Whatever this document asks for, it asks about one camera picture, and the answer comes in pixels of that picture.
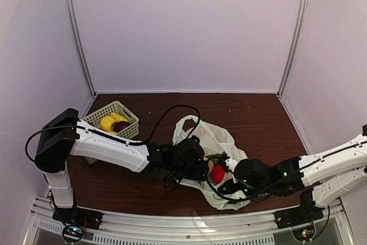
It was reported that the left aluminium corner post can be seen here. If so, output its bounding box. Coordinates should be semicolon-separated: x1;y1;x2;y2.
65;0;97;98

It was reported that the right black cable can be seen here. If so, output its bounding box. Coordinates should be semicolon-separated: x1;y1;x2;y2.
205;153;367;203

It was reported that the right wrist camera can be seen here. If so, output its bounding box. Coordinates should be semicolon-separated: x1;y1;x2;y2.
224;158;239;174

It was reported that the peach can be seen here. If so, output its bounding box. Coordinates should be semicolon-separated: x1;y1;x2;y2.
208;160;215;175

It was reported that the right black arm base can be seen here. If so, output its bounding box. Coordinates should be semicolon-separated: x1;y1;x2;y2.
274;188;324;229

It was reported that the dark red fruit in basket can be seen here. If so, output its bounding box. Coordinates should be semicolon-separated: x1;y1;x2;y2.
112;122;130;133

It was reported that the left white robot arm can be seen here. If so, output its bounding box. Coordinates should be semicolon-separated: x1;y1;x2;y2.
34;108;209;224

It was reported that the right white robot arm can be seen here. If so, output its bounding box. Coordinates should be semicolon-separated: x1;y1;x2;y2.
217;126;366;223

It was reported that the right aluminium corner post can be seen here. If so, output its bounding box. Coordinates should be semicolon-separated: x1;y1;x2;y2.
277;0;309;99

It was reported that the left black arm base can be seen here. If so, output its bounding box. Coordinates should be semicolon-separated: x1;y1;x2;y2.
51;191;102;230

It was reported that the aluminium corner post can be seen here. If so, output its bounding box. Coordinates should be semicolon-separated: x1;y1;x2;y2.
65;0;97;98
277;0;309;99

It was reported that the aluminium front rail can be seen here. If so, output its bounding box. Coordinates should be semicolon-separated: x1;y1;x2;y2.
28;199;356;245

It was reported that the yellow mango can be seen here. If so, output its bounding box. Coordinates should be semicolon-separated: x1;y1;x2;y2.
100;116;116;132

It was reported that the pale green plastic bag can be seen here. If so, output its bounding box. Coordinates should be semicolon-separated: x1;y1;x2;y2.
173;115;250;211

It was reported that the yellow banana in basket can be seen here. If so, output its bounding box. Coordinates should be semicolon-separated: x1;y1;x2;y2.
111;112;129;123

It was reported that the beige perforated plastic basket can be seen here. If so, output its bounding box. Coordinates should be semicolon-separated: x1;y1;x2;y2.
82;100;140;165

